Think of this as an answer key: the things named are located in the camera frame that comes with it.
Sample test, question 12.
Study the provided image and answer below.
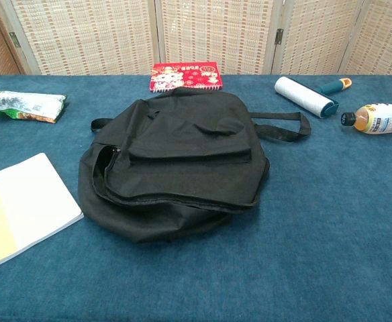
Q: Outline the black fabric backpack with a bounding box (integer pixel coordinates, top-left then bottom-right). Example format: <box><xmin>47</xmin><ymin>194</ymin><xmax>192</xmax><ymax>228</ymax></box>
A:
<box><xmin>77</xmin><ymin>87</ymin><xmax>311</xmax><ymax>244</ymax></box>

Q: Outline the white book with yellow spine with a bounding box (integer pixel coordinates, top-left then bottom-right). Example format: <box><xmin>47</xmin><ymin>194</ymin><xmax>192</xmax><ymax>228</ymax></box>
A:
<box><xmin>0</xmin><ymin>152</ymin><xmax>85</xmax><ymax>274</ymax></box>

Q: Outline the red patterned box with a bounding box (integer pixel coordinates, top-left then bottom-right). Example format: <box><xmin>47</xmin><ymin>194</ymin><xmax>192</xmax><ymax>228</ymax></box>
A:
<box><xmin>148</xmin><ymin>61</ymin><xmax>224</xmax><ymax>93</ymax></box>

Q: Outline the blue tablecloth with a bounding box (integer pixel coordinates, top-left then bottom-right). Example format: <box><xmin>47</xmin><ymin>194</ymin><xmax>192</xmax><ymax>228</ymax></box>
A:
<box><xmin>0</xmin><ymin>73</ymin><xmax>392</xmax><ymax>322</ymax></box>

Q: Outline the green white snack packet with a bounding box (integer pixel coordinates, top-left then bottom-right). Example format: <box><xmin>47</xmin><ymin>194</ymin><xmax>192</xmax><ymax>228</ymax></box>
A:
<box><xmin>0</xmin><ymin>88</ymin><xmax>68</xmax><ymax>124</ymax></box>

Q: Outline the tea bottle with black cap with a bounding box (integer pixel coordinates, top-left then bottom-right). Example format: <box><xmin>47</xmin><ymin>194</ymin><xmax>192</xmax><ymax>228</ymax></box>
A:
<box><xmin>340</xmin><ymin>103</ymin><xmax>392</xmax><ymax>136</ymax></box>

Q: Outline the teal handled lint roller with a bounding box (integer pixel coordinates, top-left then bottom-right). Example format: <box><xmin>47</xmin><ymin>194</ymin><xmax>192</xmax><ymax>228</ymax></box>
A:
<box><xmin>274</xmin><ymin>76</ymin><xmax>353</xmax><ymax>119</ymax></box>

